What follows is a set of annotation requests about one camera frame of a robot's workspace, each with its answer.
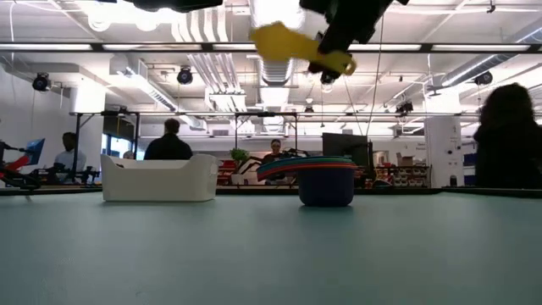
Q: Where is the black metal rig frame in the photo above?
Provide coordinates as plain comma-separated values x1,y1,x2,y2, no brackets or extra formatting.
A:
234,111,298,154
69,109,141,186

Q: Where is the black ceiling light rail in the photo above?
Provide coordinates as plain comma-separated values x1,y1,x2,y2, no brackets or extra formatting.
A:
0,41,542,54

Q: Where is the red and black robot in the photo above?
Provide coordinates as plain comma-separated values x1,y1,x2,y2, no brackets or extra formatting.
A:
0,141,43,191

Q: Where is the yellow measuring cup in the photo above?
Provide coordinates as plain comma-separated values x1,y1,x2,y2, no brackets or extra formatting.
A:
249,20,358,77

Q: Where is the teal table mat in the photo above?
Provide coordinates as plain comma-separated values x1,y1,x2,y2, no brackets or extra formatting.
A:
0,192,542,305

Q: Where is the small potted plant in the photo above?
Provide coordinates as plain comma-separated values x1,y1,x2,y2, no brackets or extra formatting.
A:
229,147,250,186

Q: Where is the parts shelving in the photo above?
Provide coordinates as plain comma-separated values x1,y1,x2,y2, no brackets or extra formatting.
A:
372,164,432,189

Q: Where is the dark blue bowl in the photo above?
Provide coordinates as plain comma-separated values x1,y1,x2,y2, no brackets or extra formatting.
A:
296,167,357,208

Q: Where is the stack of coloured plates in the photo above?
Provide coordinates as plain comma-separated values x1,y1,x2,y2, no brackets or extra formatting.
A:
256,163,359,182

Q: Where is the cardboard box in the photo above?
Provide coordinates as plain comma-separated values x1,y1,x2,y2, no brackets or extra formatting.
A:
395,152,416,168

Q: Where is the black ceiling spotlight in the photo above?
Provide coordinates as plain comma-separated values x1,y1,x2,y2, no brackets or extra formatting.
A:
473,69,495,87
31,72,50,92
175,66,195,86

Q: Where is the large black monitor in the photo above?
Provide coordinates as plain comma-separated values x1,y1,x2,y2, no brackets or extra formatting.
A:
321,132,374,170

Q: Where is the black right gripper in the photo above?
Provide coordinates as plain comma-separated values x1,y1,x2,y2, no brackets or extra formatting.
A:
300,0,410,85

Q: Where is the blue tilted screen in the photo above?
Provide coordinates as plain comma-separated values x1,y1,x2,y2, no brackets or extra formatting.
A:
24,137,46,166

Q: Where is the white plastic basket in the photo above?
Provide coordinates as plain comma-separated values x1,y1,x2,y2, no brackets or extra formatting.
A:
100,153,220,203

